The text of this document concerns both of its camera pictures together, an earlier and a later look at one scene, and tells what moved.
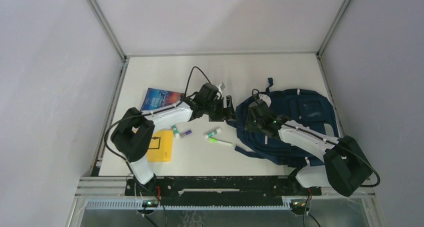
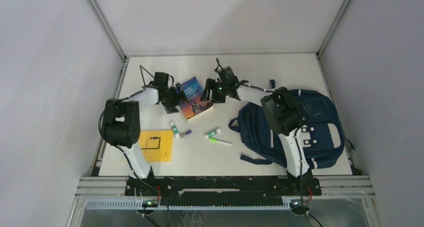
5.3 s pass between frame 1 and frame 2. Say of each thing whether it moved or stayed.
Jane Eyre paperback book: moved
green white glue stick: stayed
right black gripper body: moved
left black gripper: moved
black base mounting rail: stayed
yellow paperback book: stayed
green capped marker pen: stayed
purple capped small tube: stayed
